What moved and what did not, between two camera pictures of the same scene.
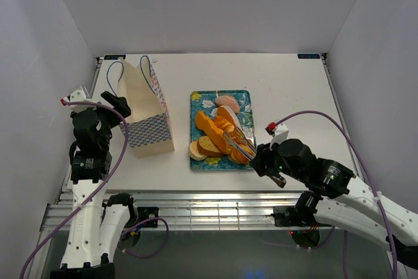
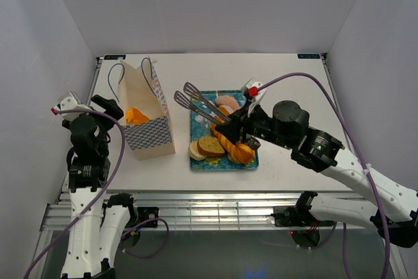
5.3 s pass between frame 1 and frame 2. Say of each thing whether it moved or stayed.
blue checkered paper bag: stayed
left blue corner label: stayed
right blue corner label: stayed
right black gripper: moved
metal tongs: moved
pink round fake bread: stayed
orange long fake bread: moved
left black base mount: stayed
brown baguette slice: stayed
